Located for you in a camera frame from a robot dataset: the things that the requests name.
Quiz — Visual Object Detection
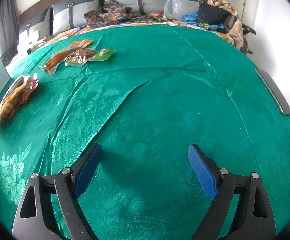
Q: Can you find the grey flat device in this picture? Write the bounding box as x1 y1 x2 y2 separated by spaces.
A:
255 69 290 116

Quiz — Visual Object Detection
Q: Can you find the clear plastic bag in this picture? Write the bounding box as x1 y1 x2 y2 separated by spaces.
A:
164 0 185 20

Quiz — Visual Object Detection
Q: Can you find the dark wooden chair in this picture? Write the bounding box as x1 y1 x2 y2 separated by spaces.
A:
224 15 257 55

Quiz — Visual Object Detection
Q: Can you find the dark floral cushion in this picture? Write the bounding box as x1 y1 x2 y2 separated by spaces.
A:
84 0 135 28

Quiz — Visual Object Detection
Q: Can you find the blue cloth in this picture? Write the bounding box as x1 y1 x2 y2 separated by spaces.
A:
179 12 225 30

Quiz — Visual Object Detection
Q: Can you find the green label snack packet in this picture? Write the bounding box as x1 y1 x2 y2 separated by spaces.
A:
90 49 116 62

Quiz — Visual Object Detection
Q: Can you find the grey curtain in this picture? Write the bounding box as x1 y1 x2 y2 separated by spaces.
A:
0 0 19 55

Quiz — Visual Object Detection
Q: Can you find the black bag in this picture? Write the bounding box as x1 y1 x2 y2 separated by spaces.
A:
194 3 232 25

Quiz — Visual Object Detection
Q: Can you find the orange sausage packet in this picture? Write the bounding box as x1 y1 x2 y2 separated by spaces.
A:
38 50 73 75
69 39 93 53

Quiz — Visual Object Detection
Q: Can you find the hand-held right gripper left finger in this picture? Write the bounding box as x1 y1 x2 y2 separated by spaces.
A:
12 143 102 240

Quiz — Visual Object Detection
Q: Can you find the clear brown meat packet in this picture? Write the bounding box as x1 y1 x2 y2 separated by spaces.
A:
65 49 98 67

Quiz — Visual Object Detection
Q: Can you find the beige patterned cloth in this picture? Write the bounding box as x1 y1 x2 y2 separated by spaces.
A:
207 0 245 50

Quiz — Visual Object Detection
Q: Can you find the green satin cloth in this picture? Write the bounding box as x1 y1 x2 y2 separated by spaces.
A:
0 25 290 240

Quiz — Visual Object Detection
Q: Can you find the white tote bag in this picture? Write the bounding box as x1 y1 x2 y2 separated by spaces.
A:
19 29 40 48

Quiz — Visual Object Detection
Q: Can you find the white door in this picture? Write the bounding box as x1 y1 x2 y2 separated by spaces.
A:
245 0 270 28

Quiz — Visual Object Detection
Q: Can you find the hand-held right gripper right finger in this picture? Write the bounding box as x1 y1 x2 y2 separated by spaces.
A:
188 144 277 240

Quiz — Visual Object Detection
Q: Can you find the yellow chicken feet packet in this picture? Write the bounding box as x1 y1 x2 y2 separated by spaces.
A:
0 74 39 133

